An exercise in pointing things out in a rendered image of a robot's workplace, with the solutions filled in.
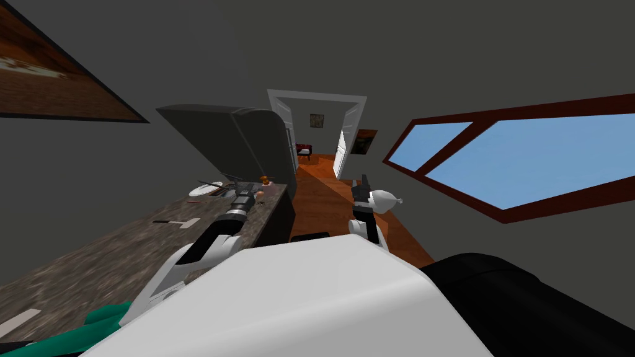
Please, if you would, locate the teal cloth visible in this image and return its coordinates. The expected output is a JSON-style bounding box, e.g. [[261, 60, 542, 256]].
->
[[0, 301, 134, 357]]

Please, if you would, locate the red-brown framed window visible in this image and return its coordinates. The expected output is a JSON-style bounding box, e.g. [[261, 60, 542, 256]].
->
[[381, 93, 635, 225]]

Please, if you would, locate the white plate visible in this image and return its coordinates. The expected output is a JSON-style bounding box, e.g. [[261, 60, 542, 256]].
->
[[188, 182, 224, 198]]

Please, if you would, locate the black handled knife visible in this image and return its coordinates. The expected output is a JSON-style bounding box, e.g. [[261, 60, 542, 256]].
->
[[152, 217, 202, 229]]

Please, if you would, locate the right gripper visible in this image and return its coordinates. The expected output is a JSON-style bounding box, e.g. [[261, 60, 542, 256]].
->
[[351, 173, 373, 208]]

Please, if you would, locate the dark brown wall picture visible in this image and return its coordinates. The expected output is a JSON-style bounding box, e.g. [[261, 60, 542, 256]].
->
[[349, 128, 379, 156]]

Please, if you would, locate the dark grey fridge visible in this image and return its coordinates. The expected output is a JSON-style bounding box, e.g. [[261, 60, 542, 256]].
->
[[156, 104, 298, 199]]

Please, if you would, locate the brown framed wall picture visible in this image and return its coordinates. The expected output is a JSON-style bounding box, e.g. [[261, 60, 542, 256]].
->
[[0, 0, 151, 124]]

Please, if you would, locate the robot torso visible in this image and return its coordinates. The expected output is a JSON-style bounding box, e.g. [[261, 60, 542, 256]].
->
[[81, 231, 497, 357]]

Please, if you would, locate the white door leaf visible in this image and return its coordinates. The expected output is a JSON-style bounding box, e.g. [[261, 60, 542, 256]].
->
[[332, 103, 362, 180]]

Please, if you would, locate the pale grey flat strip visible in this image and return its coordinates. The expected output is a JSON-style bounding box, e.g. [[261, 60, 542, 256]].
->
[[0, 308, 43, 339]]

